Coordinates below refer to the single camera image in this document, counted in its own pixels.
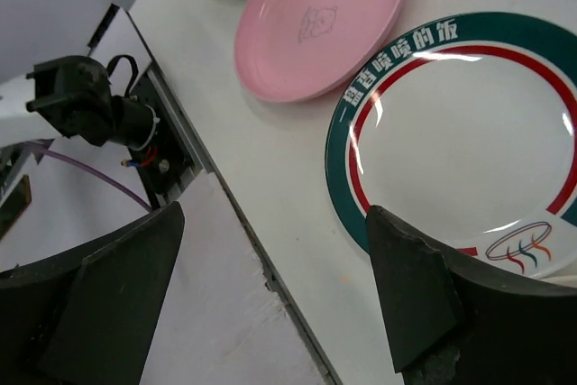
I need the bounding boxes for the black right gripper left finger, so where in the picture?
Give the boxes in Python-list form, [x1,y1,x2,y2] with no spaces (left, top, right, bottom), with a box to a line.
[1,202,185,384]

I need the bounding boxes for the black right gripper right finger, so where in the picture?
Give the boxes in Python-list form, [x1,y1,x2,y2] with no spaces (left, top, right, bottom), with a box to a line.
[366,206,576,384]

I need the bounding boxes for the pink round plate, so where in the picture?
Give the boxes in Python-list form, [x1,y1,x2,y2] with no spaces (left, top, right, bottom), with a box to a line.
[234,0,403,103]

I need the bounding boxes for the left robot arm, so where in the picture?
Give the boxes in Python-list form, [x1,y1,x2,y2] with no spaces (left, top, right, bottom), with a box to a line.
[1,55,160,151]

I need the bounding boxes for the white plate green red rim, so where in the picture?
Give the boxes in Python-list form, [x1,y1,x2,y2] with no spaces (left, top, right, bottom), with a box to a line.
[325,12,576,278]

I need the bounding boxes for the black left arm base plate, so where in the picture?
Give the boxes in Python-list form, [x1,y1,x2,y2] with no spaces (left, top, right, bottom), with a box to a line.
[130,67,205,209]

